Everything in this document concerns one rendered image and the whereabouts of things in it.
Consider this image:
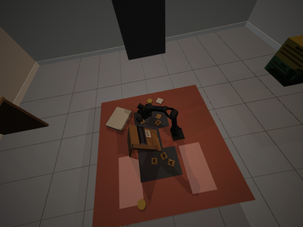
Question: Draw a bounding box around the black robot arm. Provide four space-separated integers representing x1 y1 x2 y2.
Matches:
137 103 181 137

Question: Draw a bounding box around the white paper ticket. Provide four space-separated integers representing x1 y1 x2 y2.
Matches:
145 130 151 138

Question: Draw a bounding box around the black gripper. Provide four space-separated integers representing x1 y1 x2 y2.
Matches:
136 112 152 123

